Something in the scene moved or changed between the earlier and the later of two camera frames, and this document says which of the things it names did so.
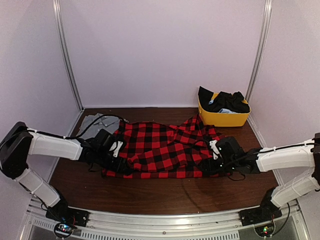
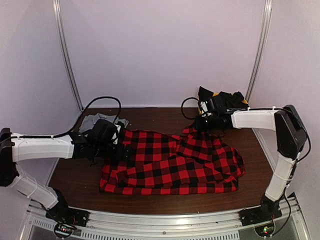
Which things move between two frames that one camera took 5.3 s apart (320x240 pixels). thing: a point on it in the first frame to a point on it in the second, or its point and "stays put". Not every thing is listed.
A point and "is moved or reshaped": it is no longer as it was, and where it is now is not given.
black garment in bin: x=235 y=103 stays put
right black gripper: x=206 y=164 to x=199 y=124
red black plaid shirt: x=160 y=150 is moved or reshaped
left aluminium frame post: x=57 y=14 stays put
